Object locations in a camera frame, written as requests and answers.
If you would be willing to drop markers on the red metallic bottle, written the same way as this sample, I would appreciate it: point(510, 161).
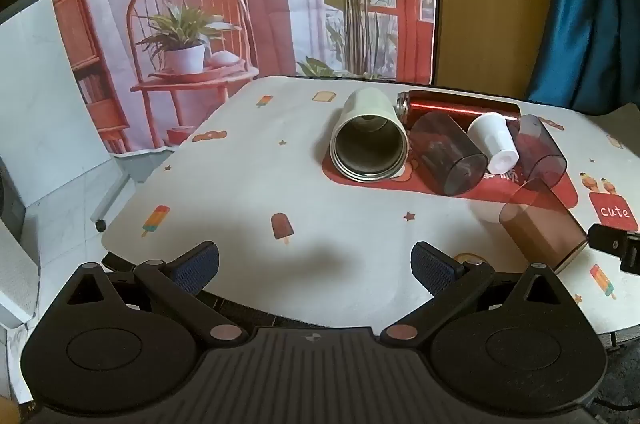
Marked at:
point(450, 101)

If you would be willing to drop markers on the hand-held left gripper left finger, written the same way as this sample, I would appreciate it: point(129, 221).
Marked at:
point(197, 263)

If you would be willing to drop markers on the blue curtain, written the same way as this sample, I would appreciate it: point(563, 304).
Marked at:
point(595, 4)

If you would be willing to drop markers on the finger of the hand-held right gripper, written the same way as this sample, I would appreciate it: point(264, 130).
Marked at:
point(612, 243)

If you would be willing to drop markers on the white marble panel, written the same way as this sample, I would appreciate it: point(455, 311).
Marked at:
point(32, 94)

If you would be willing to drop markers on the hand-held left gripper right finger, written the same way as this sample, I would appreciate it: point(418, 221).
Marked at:
point(431, 264)

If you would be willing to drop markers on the small white plastic cup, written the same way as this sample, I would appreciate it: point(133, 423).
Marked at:
point(492, 139)

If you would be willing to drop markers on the dark translucent cup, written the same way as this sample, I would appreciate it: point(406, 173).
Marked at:
point(447, 156)
point(540, 149)

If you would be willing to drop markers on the brown translucent cup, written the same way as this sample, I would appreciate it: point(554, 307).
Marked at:
point(542, 229)

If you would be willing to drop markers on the pale green metal cup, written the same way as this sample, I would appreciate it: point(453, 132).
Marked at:
point(367, 149)

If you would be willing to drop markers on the white table leg with caster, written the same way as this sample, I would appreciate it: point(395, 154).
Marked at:
point(107, 201)

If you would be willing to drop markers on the white printed tablecloth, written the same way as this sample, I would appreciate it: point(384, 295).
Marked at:
point(260, 164)

